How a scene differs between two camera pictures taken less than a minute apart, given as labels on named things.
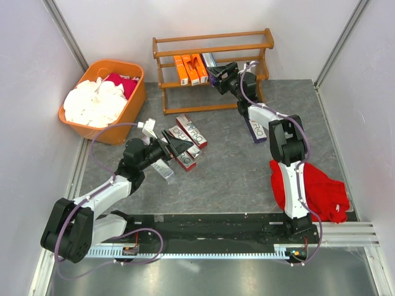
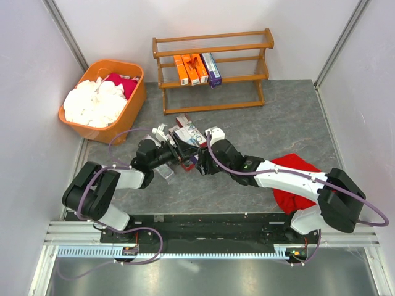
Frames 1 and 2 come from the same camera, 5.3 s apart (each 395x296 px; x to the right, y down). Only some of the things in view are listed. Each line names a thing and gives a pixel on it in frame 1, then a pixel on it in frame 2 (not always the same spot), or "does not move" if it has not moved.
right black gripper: (232, 72) → (203, 158)
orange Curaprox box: (200, 69) does not move
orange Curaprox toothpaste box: (181, 69) does not move
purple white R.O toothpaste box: (257, 131) → (191, 134)
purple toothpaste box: (208, 61) does not move
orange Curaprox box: (191, 69) does not move
